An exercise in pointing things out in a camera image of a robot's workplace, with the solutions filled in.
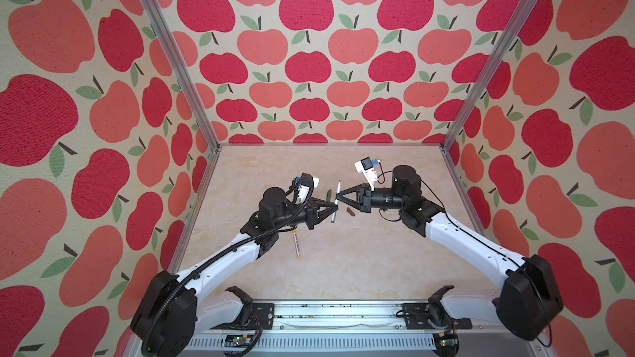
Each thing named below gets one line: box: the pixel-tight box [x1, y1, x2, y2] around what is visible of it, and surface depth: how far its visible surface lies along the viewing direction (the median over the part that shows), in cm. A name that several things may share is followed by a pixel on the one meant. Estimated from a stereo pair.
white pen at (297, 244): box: [291, 229, 302, 260], surface depth 90 cm
